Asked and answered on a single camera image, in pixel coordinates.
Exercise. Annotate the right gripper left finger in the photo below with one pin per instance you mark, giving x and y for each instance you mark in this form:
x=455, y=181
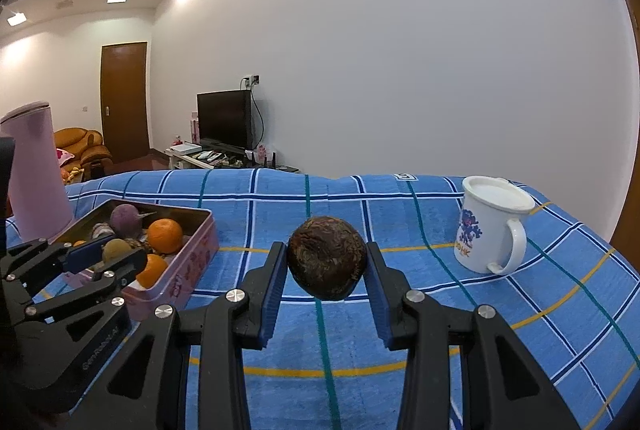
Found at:
x=144, y=385

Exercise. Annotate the pink rectangular tin box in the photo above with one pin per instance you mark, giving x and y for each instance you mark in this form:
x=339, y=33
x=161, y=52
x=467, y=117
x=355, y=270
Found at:
x=185, y=267

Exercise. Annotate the white floral mug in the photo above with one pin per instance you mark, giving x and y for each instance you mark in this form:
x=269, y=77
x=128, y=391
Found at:
x=491, y=236

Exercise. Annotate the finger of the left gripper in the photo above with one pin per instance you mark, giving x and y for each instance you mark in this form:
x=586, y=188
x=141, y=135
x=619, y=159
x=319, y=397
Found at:
x=107, y=281
x=35, y=264

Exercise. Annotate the purple round turnip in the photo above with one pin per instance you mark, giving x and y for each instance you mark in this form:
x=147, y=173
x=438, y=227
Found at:
x=127, y=221

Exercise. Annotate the brown kiwi fruit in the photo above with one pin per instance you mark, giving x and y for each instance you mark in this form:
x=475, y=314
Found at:
x=114, y=249

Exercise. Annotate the dark brown taro root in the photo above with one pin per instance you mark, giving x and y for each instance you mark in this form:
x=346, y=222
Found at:
x=136, y=244

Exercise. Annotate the blue plaid blanket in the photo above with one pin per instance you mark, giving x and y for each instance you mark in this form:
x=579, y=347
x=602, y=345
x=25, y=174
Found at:
x=574, y=301

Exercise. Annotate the black television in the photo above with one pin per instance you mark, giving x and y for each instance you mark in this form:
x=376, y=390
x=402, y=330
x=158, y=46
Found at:
x=225, y=117

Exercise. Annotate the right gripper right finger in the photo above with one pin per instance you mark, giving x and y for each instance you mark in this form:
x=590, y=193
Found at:
x=503, y=386

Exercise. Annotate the large orange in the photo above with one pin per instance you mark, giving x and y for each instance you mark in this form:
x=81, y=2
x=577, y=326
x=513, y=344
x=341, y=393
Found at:
x=165, y=236
x=154, y=268

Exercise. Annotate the purple cut taro piece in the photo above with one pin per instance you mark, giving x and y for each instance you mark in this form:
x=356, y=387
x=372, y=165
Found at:
x=101, y=229

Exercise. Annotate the pink floral cushion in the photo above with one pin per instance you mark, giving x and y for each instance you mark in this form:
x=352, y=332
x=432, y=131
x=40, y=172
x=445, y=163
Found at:
x=64, y=157

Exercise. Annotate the dark brown passion fruit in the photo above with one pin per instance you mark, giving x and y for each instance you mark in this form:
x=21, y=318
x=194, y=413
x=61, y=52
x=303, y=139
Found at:
x=327, y=257

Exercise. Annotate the brown wooden door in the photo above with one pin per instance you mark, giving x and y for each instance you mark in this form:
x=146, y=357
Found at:
x=123, y=100

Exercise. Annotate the pink cylindrical thermos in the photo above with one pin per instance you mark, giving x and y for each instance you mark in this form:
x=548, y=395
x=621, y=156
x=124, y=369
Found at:
x=36, y=191

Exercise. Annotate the white tv stand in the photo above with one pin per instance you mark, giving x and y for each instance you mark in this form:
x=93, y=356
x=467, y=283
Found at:
x=190, y=156

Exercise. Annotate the orange leather armchair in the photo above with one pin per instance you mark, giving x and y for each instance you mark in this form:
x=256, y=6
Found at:
x=92, y=157

